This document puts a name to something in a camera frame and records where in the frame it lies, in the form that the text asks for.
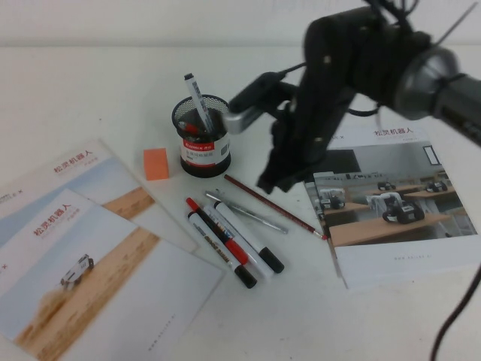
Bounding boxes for silver metal pen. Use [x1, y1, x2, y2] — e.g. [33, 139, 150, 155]
[204, 190, 289, 235]

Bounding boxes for white marker with barcode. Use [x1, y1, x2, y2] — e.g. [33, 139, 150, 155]
[183, 74, 216, 134]

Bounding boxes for black mesh pen holder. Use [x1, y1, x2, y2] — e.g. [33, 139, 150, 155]
[171, 96, 233, 177]

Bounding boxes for black hanging cable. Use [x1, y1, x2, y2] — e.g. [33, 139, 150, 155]
[431, 259, 481, 361]

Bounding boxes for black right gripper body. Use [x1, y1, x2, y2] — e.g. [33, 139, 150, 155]
[269, 10, 372, 167]

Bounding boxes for dark red pencil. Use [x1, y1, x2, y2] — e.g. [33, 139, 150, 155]
[222, 174, 328, 241]

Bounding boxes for thin black camera cable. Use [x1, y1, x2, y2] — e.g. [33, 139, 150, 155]
[276, 62, 310, 76]

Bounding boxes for orange rectangular block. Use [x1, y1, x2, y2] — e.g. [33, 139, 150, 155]
[143, 147, 170, 182]

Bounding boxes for white whiteboard marker black cap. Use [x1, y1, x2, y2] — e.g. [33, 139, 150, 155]
[186, 212, 259, 290]

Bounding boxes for classroom robot brochure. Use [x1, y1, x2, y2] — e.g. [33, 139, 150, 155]
[302, 182, 349, 289]
[303, 126, 480, 290]

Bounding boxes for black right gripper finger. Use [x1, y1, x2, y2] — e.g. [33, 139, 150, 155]
[286, 157, 317, 187]
[256, 150, 291, 195]

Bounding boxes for black pen red caps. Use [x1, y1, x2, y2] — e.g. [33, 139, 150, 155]
[185, 197, 252, 266]

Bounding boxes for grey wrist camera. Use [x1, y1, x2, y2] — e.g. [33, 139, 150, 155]
[224, 71, 298, 135]

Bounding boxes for desert robot brochure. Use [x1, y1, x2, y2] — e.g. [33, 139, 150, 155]
[0, 187, 226, 361]
[0, 138, 201, 253]

